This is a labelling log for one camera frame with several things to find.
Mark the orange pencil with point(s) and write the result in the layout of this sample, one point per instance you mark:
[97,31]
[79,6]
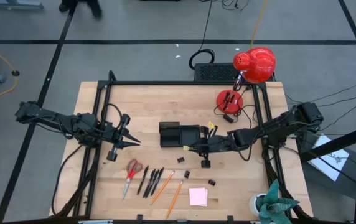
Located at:
[162,187]
[174,199]

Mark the red desk lamp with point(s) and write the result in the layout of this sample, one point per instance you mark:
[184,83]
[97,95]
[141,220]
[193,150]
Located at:
[255,65]

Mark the white paper sheet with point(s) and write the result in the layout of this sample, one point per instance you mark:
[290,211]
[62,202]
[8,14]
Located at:
[330,161]

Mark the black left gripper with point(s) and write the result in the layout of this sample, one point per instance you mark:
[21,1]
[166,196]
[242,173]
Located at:
[115,133]

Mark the round black floor plug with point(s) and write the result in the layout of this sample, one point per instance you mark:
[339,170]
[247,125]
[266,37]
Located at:
[15,73]

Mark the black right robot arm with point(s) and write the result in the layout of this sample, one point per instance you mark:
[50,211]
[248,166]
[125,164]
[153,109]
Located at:
[277,124]

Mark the green plant in white pot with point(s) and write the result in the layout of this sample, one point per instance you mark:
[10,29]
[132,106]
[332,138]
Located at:
[273,202]

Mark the black metal table frame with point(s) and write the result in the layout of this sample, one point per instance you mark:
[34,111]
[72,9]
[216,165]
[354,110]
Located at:
[178,82]

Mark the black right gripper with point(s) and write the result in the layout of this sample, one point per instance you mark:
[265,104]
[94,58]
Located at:
[218,143]

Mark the person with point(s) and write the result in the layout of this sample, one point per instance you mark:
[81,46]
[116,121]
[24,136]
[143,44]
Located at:
[94,7]

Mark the black mesh desk organizer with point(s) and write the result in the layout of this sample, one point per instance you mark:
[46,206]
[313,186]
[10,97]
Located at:
[171,137]

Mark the pink sticky note pad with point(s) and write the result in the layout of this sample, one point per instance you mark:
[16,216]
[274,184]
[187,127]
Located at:
[197,196]

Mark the black lamp power adapter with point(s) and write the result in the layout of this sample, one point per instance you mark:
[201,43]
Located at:
[228,118]

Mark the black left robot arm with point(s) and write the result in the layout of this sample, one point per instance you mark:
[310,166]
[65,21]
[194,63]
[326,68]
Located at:
[56,119]

